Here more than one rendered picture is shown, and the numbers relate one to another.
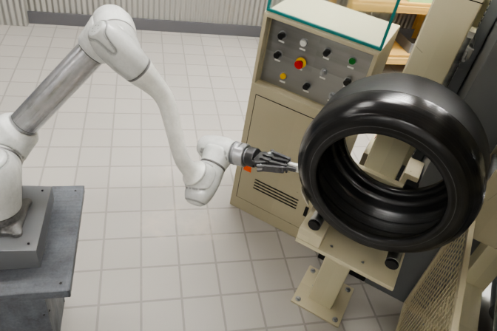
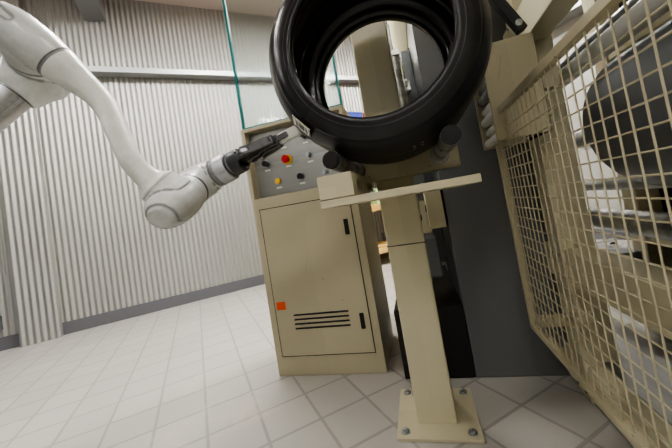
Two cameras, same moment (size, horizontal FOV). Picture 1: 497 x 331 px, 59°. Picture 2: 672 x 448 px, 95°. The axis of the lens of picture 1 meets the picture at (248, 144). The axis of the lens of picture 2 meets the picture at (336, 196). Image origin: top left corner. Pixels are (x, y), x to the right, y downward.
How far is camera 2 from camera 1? 1.29 m
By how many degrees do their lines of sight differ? 41
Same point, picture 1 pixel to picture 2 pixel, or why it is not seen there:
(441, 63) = not seen: hidden behind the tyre
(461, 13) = not seen: outside the picture
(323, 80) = (312, 163)
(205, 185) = (171, 184)
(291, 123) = (301, 218)
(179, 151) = (124, 144)
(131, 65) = (37, 35)
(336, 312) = (467, 423)
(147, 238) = not seen: outside the picture
